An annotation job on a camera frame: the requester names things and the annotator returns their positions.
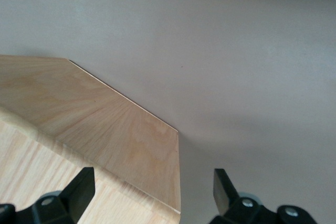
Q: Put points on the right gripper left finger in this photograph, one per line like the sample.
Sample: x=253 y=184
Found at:
x=65 y=208

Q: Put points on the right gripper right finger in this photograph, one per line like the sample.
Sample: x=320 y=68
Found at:
x=236 y=211

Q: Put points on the wooden drawer cabinet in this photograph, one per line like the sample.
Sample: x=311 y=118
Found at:
x=105 y=129

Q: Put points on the table cover mat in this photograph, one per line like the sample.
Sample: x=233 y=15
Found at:
x=236 y=51

